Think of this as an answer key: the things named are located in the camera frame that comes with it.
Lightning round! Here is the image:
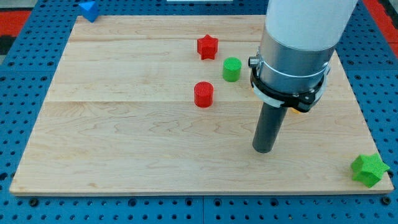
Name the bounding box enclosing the red star block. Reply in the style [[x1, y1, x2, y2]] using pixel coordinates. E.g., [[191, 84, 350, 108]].
[[197, 34, 218, 60]]

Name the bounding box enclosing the green cylinder block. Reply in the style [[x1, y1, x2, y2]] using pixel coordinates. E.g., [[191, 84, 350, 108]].
[[223, 57, 242, 82]]

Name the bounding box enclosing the yellow block behind arm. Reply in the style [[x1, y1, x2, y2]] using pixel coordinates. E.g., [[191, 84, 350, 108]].
[[290, 108, 301, 114]]

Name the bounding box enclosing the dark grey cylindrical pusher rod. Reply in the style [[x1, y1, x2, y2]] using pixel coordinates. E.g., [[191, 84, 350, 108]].
[[252, 103, 287, 153]]

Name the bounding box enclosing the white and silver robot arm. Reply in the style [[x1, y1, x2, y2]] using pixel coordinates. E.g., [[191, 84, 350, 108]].
[[248, 0, 357, 113]]

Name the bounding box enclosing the light wooden board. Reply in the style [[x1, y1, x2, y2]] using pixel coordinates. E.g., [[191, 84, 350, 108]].
[[9, 16, 394, 196]]

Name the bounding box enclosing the green star block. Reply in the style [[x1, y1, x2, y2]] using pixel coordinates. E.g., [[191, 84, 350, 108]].
[[350, 153, 390, 188]]

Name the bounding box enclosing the blue triangular block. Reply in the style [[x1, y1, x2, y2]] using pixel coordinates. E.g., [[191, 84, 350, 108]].
[[78, 1, 99, 23]]

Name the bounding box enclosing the red cylinder block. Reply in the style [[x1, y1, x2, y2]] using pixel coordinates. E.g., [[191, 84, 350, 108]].
[[193, 82, 214, 108]]

